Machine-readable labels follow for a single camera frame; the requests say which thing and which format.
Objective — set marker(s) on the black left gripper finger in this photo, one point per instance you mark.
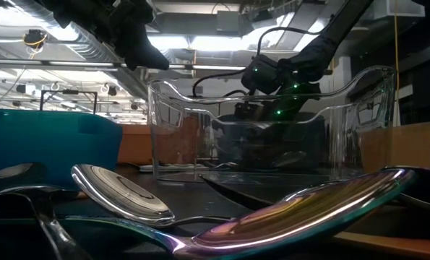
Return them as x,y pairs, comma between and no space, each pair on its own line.
142,54

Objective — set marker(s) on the clear plastic bin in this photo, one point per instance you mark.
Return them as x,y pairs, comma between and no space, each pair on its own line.
171,108

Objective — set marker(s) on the dark polished metal spoon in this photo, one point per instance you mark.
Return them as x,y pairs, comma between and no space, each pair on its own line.
236,195
428,187
52,224

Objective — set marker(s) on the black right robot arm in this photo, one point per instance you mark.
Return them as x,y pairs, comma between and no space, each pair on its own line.
330,39

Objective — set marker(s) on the long ceiling light bar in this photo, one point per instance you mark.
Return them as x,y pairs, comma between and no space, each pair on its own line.
73,64

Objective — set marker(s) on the large orange plastic bin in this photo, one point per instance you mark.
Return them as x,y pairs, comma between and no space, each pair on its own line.
135,144

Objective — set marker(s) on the grey ceiling ventilation box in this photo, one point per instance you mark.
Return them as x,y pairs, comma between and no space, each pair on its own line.
229,23

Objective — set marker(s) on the iridescent rainbow spoon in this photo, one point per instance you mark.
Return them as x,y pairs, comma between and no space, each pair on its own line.
308,216

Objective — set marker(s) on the small orange plastic bin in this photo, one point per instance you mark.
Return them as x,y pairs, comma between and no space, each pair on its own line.
417,144

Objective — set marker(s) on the small teal plastic bin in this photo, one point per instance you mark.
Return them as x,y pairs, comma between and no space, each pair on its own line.
55,144

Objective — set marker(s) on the large silver spiral duct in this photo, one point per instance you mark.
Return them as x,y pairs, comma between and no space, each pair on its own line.
91,48

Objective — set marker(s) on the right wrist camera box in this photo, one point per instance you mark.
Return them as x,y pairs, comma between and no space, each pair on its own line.
261,74

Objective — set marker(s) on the black metal frame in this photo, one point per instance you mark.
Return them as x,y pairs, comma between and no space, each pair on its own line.
68,92

